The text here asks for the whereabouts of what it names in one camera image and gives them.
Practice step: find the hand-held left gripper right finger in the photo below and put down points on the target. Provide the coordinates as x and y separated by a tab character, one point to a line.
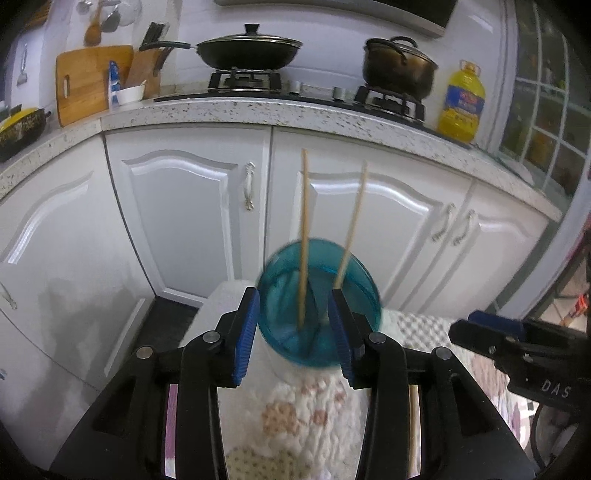
340	332

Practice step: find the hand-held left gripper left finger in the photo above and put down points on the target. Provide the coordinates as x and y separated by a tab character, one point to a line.
247	332

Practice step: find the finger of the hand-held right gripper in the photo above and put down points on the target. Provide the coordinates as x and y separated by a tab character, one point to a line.
475	337
489	318

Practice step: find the blue transparent utensil cup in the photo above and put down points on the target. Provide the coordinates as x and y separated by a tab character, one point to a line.
286	304

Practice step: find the wooden chopstick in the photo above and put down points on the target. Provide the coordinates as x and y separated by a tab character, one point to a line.
353	221
304	230

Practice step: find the white cabinet door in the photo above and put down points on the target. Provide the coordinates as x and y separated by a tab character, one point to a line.
184	207
397	240
503	263
60	240

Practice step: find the patterned quilt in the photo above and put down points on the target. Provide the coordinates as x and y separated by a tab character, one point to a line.
295	415

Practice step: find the yellow cooking oil bottle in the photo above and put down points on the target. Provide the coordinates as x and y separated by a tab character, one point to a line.
461	106

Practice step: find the speckled stone countertop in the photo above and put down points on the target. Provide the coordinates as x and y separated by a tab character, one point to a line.
194	113

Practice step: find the glass paned door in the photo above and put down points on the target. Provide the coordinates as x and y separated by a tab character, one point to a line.
545	92

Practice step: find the black gas stove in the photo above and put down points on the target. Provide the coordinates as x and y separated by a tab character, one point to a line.
318	98

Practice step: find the grey stove knob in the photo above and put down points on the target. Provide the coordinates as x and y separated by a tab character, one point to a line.
339	93
294	86

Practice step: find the small white bowl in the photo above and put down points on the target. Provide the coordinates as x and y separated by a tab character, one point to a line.
129	94

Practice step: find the dark stockpot with lid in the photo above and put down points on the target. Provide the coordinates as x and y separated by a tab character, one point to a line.
397	69

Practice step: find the black wok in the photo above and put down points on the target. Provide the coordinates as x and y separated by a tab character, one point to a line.
249	55

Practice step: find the blue and white carton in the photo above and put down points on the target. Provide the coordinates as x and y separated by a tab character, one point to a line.
114	85

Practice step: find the wooden knife block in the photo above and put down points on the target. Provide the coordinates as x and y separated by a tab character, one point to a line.
147	69

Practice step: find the glass wok lid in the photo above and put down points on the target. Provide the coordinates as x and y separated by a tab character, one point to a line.
251	41

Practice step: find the wooden cutting board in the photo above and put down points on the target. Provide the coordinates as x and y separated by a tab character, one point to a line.
87	83

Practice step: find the yellow and black pan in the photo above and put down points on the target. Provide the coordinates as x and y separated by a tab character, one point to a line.
21	129

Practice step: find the range hood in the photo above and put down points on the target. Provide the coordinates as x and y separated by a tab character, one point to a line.
332	9

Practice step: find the hanging wooden spatula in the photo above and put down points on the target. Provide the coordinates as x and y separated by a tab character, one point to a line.
93	32

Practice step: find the hanging metal spatula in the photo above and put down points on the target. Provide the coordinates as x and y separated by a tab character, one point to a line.
111	21

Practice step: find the hanging metal peeler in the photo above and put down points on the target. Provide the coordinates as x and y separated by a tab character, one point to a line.
23	69

